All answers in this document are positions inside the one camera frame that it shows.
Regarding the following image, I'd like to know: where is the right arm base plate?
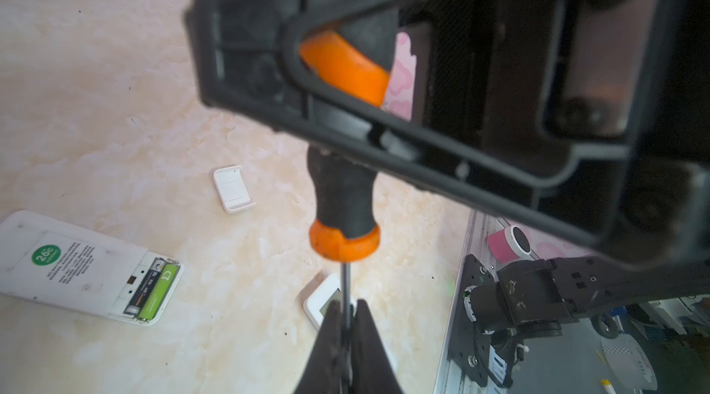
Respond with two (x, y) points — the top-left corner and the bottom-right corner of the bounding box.
(447, 255), (524, 388)

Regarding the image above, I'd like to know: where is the white battery cover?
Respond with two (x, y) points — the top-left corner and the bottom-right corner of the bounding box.
(212, 166), (256, 214)

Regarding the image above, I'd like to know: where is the green AAA battery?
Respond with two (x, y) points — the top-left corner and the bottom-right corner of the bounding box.
(137, 264), (179, 322)

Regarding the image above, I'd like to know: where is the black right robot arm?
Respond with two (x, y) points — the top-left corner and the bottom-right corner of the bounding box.
(185, 0), (709, 334)

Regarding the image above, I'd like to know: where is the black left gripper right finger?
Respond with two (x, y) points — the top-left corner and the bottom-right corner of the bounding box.
(351, 300), (402, 394)

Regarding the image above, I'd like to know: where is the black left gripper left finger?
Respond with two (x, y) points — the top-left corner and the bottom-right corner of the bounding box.
(294, 302), (343, 394)

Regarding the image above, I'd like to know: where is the pink tape roll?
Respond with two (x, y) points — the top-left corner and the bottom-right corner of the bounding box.
(486, 226), (532, 264)

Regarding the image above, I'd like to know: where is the orange black screwdriver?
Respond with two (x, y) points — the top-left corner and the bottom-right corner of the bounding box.
(298, 27), (392, 329)

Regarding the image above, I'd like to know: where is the white remote control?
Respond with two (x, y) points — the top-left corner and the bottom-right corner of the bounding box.
(1, 210), (184, 327)
(302, 274), (343, 330)

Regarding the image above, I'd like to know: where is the black AAA battery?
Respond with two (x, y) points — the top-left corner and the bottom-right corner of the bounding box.
(124, 258), (166, 316)

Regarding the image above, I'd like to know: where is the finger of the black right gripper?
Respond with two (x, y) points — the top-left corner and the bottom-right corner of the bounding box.
(185, 0), (709, 261)

